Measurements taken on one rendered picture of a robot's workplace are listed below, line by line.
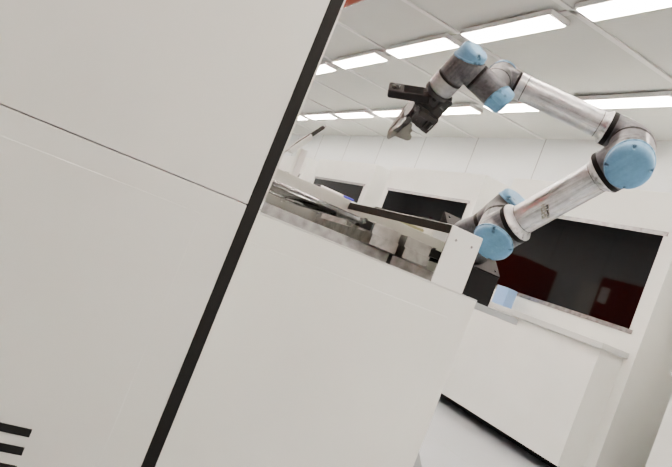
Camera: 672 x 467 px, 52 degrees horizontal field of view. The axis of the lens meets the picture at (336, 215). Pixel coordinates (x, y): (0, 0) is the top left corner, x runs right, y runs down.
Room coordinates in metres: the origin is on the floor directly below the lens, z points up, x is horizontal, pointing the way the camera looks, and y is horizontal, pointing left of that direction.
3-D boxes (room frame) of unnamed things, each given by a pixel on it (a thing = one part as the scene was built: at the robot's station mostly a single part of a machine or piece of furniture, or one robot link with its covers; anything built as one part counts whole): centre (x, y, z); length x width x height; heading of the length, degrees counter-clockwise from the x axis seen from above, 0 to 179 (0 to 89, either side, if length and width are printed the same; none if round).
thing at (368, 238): (1.87, -0.06, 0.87); 0.36 x 0.08 x 0.03; 25
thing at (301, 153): (2.01, 0.18, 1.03); 0.06 x 0.04 x 0.13; 115
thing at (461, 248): (1.83, -0.18, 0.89); 0.55 x 0.09 x 0.14; 25
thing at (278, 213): (1.66, 0.07, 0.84); 0.50 x 0.02 x 0.03; 115
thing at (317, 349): (1.86, 0.11, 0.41); 0.96 x 0.64 x 0.82; 25
